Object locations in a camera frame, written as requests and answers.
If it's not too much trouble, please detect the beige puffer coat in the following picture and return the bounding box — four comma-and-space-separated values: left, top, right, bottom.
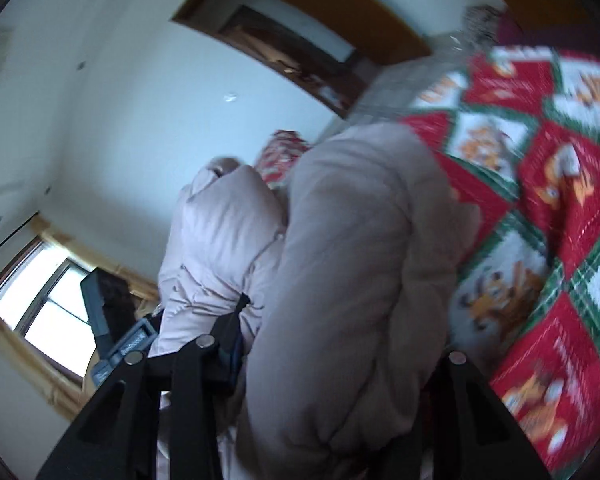
151, 122, 480, 479

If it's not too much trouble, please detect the pile of clothes on floor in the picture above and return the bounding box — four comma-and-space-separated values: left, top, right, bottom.
462, 4, 521, 50

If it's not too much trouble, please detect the yellow curtain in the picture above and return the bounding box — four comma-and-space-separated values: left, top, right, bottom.
0, 214, 159, 422

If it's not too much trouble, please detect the red patchwork bear bedspread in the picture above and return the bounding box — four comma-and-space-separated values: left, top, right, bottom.
398, 47, 600, 479

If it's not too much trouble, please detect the brown wooden door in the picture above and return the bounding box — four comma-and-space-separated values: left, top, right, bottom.
224, 0, 434, 66

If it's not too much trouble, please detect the window with frame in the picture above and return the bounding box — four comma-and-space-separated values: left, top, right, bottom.
0, 238, 102, 386

